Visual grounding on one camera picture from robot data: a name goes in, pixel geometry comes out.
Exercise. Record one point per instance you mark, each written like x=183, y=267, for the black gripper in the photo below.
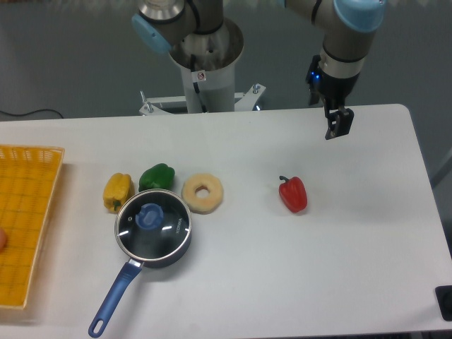
x=331, y=81

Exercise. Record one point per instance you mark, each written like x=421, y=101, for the glass pot lid blue knob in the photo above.
x=154, y=227

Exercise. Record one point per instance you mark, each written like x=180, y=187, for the dark blue saucepan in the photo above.
x=125, y=276

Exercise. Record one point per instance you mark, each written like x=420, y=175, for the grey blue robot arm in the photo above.
x=349, y=26

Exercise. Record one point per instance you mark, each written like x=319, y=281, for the red bell pepper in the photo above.
x=293, y=194

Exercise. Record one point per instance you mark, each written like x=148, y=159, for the beige donut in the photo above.
x=203, y=193

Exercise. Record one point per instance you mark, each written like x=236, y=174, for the green bell pepper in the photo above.
x=160, y=176

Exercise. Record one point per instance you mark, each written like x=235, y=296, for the black device at table edge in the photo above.
x=444, y=299

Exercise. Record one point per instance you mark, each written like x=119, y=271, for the yellow bell pepper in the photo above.
x=118, y=190

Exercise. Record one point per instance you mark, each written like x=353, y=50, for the yellow plastic basket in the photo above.
x=29, y=175

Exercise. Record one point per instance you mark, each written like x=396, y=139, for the orange object in basket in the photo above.
x=3, y=239

